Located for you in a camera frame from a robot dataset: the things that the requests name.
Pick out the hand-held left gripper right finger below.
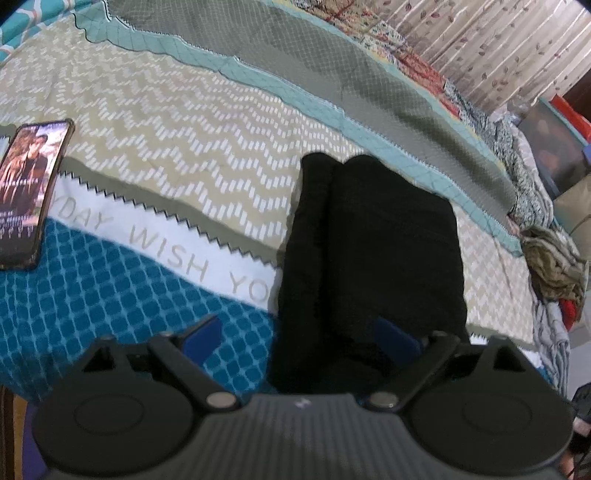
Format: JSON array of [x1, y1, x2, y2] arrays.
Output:
[[367, 316, 528, 412]]

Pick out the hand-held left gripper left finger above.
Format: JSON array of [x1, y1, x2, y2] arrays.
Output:
[[81, 314, 242, 412]]

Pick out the black pants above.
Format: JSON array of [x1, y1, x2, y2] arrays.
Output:
[[268, 152, 467, 395]]

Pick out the grey garment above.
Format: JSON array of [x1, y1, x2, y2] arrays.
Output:
[[531, 295, 573, 384]]

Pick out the olive brown garment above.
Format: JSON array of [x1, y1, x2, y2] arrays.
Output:
[[519, 224, 587, 303]]

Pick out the red garment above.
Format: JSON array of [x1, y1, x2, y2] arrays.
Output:
[[556, 295, 585, 330]]

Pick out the teal chevron bed quilt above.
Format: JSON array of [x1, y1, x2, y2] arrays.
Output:
[[0, 0, 541, 407]]

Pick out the beige cushion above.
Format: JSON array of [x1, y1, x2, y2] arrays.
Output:
[[551, 173, 591, 241]]

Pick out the smartphone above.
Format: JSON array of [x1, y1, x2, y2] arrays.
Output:
[[0, 119, 75, 271]]

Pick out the dark box with teal edge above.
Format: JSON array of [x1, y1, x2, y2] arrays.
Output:
[[517, 97, 591, 197]]

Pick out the floral patchwork bedspread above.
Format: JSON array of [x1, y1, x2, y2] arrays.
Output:
[[295, 0, 555, 232]]

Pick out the leaf print curtain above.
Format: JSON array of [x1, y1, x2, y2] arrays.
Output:
[[374, 0, 591, 116]]

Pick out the teal white patterned cloth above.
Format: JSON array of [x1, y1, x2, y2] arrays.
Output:
[[0, 0, 109, 65]]

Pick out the wooden bed frame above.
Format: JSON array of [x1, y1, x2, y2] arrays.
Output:
[[0, 385, 28, 480]]

